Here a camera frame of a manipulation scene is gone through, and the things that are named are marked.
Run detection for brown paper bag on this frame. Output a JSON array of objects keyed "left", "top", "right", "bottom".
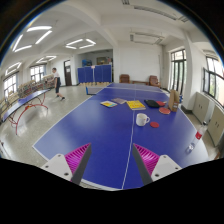
[{"left": 168, "top": 90, "right": 179, "bottom": 112}]

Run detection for white ceramic mug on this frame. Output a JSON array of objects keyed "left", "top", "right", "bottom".
[{"left": 136, "top": 113, "right": 150, "bottom": 127}]

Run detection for black paddle case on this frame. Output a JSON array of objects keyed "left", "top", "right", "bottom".
[{"left": 144, "top": 100, "right": 160, "bottom": 108}]

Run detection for red paddle behind case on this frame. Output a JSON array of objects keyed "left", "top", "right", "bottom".
[{"left": 156, "top": 101, "right": 166, "bottom": 106}]

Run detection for brown armchair right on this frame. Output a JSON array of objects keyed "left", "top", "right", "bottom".
[{"left": 149, "top": 75, "right": 160, "bottom": 87}]

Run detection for clear plastic water bottle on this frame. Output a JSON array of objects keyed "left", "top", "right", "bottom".
[{"left": 188, "top": 122, "right": 207, "bottom": 150}]

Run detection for brown armchair left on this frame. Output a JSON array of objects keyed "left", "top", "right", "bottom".
[{"left": 119, "top": 74, "right": 130, "bottom": 83}]

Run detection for brown armchair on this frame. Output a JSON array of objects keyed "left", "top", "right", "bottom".
[
  {"left": 149, "top": 75, "right": 160, "bottom": 87},
  {"left": 119, "top": 74, "right": 130, "bottom": 83}
]

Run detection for person in white shirt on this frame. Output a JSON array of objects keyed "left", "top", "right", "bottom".
[{"left": 52, "top": 68, "right": 65, "bottom": 100}]

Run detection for colourful thin booklet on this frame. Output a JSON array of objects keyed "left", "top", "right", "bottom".
[{"left": 100, "top": 101, "right": 117, "bottom": 108}]

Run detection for blue partition screens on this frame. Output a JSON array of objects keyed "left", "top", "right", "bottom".
[{"left": 77, "top": 65, "right": 112, "bottom": 83}]

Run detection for red table tennis paddle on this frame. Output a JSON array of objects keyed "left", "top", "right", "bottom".
[{"left": 159, "top": 107, "right": 170, "bottom": 115}]

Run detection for yellow book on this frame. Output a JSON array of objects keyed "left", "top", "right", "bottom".
[{"left": 127, "top": 100, "right": 146, "bottom": 110}]

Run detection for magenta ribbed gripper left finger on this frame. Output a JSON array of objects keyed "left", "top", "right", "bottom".
[{"left": 42, "top": 143, "right": 92, "bottom": 185}]

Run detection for small red round lid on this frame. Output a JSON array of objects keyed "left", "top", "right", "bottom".
[{"left": 150, "top": 122, "right": 159, "bottom": 128}]

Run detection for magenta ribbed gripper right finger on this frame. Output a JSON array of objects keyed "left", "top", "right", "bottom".
[{"left": 132, "top": 144, "right": 181, "bottom": 185}]

